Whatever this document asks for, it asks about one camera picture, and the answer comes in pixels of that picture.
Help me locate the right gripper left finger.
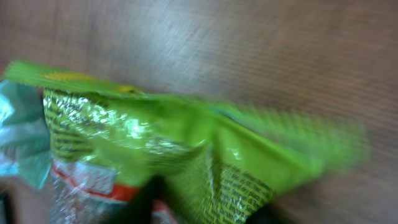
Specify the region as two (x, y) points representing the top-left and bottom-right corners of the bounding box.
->
(108, 175), (165, 224)

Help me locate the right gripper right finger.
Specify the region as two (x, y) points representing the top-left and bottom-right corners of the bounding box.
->
(245, 203), (289, 224)

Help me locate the green snack bag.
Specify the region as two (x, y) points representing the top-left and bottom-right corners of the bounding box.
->
(4, 60), (369, 223)

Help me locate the light blue tissue pack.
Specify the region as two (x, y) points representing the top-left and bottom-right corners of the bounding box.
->
(1, 80), (51, 189)

